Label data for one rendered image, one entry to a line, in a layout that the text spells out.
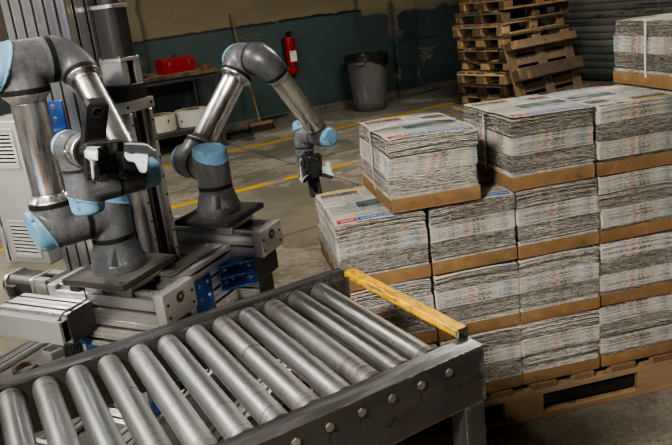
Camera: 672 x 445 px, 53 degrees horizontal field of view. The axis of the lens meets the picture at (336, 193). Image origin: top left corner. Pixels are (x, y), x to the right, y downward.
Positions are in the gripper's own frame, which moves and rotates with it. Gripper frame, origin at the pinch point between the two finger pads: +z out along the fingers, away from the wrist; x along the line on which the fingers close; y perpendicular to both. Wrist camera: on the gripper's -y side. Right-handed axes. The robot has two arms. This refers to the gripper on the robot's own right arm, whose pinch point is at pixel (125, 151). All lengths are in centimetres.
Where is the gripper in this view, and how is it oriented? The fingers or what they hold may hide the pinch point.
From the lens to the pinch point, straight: 134.8
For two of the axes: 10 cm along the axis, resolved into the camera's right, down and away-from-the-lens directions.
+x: -7.7, 1.4, -6.2
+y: 0.2, 9.8, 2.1
